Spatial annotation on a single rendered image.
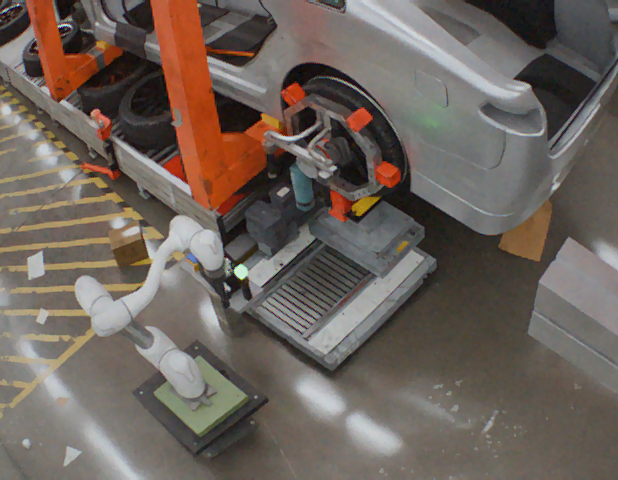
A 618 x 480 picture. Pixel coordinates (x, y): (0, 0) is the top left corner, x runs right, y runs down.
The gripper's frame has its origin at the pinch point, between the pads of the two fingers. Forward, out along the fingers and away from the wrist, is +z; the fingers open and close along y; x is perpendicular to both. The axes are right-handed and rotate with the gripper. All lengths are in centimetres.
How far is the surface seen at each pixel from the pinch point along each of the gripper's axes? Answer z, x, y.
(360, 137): -33, 84, 4
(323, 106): -41, 84, -16
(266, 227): 31, 57, -39
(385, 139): -31, 92, 12
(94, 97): 24, 63, -228
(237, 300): 25.2, 14.2, -13.6
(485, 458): 69, 34, 131
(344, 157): -29, 73, 4
